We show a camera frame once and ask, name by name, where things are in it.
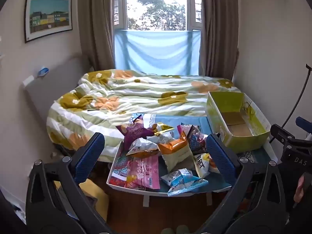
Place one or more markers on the small white box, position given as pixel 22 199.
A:
pixel 28 81

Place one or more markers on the floral striped blanket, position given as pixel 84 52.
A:
pixel 136 95

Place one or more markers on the yellow and white snack packet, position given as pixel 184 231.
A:
pixel 203 164

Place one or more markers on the grey bed headboard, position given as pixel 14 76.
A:
pixel 56 82

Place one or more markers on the blue and white snack packet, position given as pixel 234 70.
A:
pixel 187 186
pixel 174 175

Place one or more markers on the small blue object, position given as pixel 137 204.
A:
pixel 43 72

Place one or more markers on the grey-green slipper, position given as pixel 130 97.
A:
pixel 167 231
pixel 184 229

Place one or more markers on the gold and white snack packet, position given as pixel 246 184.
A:
pixel 142 147

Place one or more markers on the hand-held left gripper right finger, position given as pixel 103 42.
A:
pixel 219 157

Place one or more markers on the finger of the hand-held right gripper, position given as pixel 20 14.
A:
pixel 280 132
pixel 304 124

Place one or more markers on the white translucent snack packet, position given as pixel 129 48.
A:
pixel 165 137

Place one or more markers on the framed picture of houses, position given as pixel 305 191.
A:
pixel 48 17

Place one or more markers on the light blue cloth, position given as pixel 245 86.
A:
pixel 156 53

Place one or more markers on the brown curtain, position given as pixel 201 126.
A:
pixel 97 24
pixel 217 29

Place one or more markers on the yellow bag on floor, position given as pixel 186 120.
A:
pixel 95 195

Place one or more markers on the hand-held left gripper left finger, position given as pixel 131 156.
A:
pixel 89 159

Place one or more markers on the pink and white snack packet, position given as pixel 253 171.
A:
pixel 184 129

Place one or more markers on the window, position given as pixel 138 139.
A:
pixel 156 4

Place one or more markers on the green cardboard box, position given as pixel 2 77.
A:
pixel 234 126

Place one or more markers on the cream snack packet orange top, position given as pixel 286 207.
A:
pixel 176 154

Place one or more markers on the person's right hand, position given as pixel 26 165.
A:
pixel 304 187

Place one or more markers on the purple snack packet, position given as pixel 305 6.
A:
pixel 135 132

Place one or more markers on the gold foil snack packet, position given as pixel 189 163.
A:
pixel 164 128

